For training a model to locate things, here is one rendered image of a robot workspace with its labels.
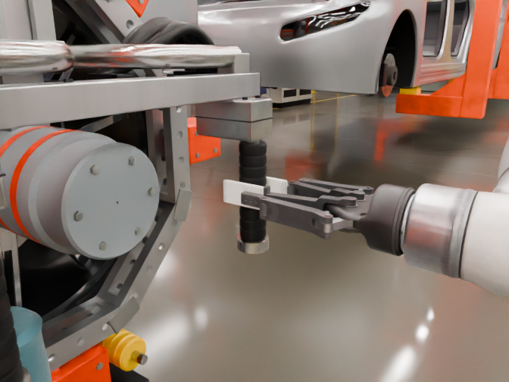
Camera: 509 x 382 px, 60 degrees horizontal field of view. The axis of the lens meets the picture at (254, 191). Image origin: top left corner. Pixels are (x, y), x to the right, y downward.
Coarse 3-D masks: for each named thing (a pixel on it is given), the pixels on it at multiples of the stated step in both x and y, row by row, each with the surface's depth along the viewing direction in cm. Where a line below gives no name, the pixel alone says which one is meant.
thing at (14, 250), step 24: (72, 24) 65; (72, 72) 79; (96, 120) 72; (120, 120) 76; (144, 144) 79; (0, 240) 62; (24, 264) 82; (48, 264) 80; (72, 264) 78; (96, 264) 76; (24, 288) 75; (48, 288) 74; (72, 288) 73; (48, 312) 69
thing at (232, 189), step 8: (224, 184) 57; (232, 184) 56; (240, 184) 56; (248, 184) 55; (224, 192) 57; (232, 192) 57; (240, 192) 56; (256, 192) 54; (224, 200) 58; (232, 200) 57; (240, 200) 56; (256, 208) 55
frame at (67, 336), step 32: (96, 0) 57; (96, 32) 63; (128, 32) 62; (160, 128) 76; (160, 160) 77; (160, 192) 78; (160, 224) 75; (128, 256) 75; (160, 256) 75; (128, 288) 71; (64, 320) 66; (96, 320) 66; (128, 320) 71; (64, 352) 62
